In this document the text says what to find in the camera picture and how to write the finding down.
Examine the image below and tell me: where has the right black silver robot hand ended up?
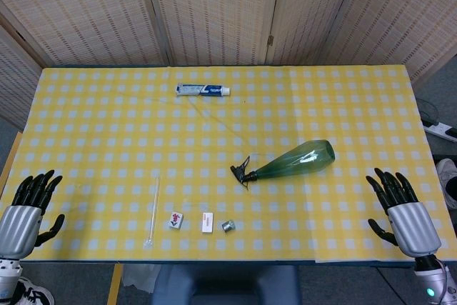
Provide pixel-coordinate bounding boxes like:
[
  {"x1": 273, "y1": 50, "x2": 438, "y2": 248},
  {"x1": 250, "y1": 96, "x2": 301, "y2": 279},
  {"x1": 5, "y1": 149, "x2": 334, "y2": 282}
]
[{"x1": 365, "y1": 167, "x2": 443, "y2": 258}]

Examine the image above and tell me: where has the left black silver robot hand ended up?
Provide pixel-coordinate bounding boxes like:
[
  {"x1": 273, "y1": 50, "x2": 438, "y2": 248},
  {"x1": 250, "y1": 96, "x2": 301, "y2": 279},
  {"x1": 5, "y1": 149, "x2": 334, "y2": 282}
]
[{"x1": 0, "y1": 169, "x2": 66, "y2": 260}]

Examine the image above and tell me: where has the green spray bottle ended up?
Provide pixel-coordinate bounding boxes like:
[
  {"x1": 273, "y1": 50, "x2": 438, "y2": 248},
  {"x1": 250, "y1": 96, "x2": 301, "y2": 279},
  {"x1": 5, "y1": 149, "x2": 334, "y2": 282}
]
[{"x1": 230, "y1": 139, "x2": 336, "y2": 192}]

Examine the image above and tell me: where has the black white sneaker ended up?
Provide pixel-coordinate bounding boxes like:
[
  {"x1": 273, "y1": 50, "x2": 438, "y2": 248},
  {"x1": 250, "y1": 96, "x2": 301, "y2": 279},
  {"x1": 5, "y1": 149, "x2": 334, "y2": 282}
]
[{"x1": 6, "y1": 276, "x2": 56, "y2": 305}]

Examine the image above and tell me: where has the white power strip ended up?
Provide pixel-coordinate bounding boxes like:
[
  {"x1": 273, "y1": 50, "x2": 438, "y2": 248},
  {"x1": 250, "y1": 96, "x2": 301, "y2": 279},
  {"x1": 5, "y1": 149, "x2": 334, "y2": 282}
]
[{"x1": 423, "y1": 120, "x2": 457, "y2": 139}]

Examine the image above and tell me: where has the clear wrapped straw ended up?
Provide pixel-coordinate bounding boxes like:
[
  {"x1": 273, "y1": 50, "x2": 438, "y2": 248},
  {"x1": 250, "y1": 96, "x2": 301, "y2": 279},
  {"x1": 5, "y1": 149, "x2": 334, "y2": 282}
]
[{"x1": 143, "y1": 174, "x2": 161, "y2": 249}]

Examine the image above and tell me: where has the white mahjong tile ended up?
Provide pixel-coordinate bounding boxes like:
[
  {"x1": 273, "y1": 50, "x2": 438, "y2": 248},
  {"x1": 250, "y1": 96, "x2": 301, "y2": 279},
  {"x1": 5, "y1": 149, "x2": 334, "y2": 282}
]
[{"x1": 168, "y1": 211, "x2": 186, "y2": 230}]

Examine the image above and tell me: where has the small white box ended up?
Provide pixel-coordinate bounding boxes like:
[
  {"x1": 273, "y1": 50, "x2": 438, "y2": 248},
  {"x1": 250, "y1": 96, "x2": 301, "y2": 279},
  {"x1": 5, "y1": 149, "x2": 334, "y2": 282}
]
[{"x1": 201, "y1": 212, "x2": 214, "y2": 234}]

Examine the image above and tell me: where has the yellow checkered tablecloth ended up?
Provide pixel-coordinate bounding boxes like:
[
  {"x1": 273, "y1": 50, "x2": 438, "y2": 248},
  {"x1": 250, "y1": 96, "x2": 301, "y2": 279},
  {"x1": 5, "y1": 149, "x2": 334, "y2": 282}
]
[{"x1": 1, "y1": 66, "x2": 447, "y2": 262}]

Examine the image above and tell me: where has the blue white toothpaste tube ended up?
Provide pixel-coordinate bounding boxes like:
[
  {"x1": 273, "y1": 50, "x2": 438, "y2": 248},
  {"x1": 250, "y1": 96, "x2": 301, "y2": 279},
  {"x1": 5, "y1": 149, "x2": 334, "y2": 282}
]
[{"x1": 175, "y1": 82, "x2": 231, "y2": 97}]

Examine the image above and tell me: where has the woven folding screen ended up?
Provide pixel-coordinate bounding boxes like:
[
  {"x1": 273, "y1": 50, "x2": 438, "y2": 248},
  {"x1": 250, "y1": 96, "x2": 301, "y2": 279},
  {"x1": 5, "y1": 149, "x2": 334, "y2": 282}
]
[{"x1": 0, "y1": 0, "x2": 457, "y2": 131}]

